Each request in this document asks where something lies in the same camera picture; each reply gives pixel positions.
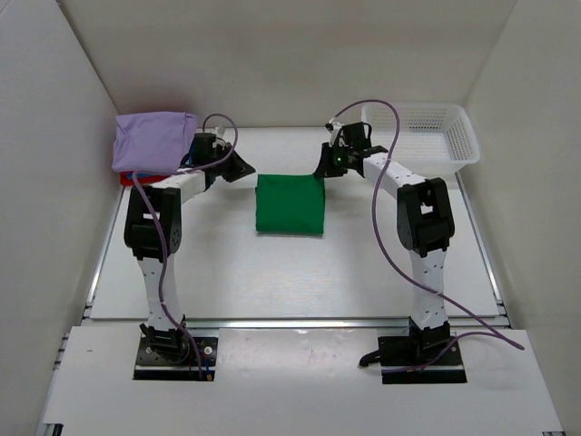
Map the green t-shirt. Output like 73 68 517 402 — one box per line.
255 174 326 236

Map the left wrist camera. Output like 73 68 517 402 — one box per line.
189 133 227 165

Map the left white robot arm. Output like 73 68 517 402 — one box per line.
123 129 255 364

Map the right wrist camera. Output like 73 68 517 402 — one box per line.
340 122 372 151

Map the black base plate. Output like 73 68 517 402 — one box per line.
359 336 468 385
133 333 219 382

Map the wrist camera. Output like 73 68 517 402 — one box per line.
340 122 372 151
189 133 227 165

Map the white plastic basket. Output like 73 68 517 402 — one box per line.
361 103 480 176

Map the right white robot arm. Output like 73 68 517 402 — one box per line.
314 143 455 364

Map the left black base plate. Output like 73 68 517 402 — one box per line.
133 333 219 382

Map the folded red t-shirt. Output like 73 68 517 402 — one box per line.
119 172 161 187

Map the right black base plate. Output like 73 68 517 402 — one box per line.
359 336 468 385

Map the folded blue t-shirt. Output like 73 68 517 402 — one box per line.
123 171 168 180

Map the folded lilac t-shirt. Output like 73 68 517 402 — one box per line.
112 111 199 174

